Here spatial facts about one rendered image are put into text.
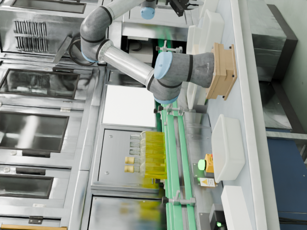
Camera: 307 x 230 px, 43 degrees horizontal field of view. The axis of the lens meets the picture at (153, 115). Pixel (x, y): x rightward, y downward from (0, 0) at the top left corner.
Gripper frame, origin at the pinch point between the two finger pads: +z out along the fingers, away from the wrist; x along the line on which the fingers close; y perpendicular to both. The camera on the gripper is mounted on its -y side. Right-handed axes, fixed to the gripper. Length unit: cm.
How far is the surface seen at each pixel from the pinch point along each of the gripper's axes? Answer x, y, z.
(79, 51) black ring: 69, 14, -72
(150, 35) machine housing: 53, 22, -24
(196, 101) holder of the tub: 18, -52, -1
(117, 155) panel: 42, -74, -40
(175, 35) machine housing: 51, 22, -6
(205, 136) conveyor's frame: 12, -74, 2
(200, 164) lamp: -2, -95, -5
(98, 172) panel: 37, -86, -49
